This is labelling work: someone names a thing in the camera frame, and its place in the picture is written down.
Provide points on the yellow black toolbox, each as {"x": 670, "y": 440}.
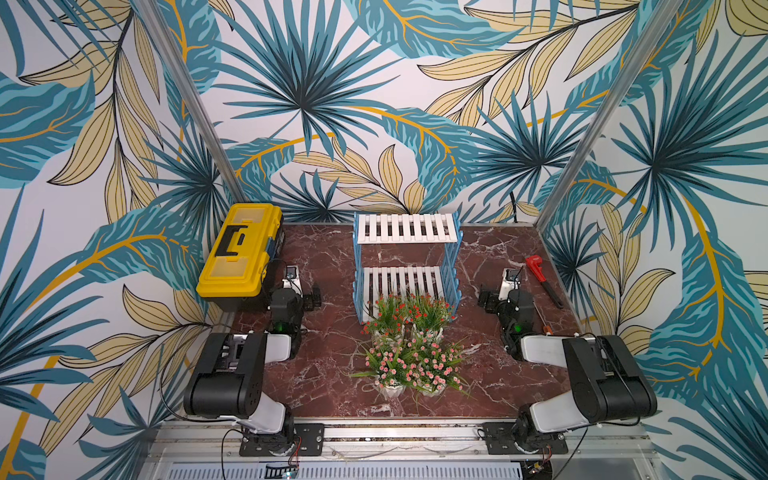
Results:
{"x": 238, "y": 274}

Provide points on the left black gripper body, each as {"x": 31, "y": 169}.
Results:
{"x": 306, "y": 303}

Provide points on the red flower pot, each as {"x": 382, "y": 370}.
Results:
{"x": 389, "y": 318}
{"x": 428, "y": 317}

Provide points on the left corner metal post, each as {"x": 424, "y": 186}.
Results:
{"x": 160, "y": 34}

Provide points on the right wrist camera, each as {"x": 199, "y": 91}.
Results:
{"x": 510, "y": 283}

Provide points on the corner metal post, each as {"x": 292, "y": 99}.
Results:
{"x": 160, "y": 34}
{"x": 637, "y": 58}

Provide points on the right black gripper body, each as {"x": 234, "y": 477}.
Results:
{"x": 491, "y": 300}

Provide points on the right corner metal post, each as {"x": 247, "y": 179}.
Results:
{"x": 637, "y": 58}

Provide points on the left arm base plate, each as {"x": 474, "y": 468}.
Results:
{"x": 282, "y": 439}

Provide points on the red pipe wrench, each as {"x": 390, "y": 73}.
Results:
{"x": 535, "y": 265}

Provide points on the pink flower pot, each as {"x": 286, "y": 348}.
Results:
{"x": 433, "y": 367}
{"x": 387, "y": 368}

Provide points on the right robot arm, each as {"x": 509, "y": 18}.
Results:
{"x": 606, "y": 383}

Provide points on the blue white two-tier rack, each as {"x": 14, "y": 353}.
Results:
{"x": 431, "y": 244}

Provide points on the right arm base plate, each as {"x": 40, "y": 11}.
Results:
{"x": 507, "y": 438}

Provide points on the aluminium front rail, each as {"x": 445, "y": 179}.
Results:
{"x": 388, "y": 448}

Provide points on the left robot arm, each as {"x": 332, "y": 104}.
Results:
{"x": 228, "y": 379}

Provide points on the orange handled screwdriver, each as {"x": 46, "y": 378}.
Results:
{"x": 545, "y": 328}

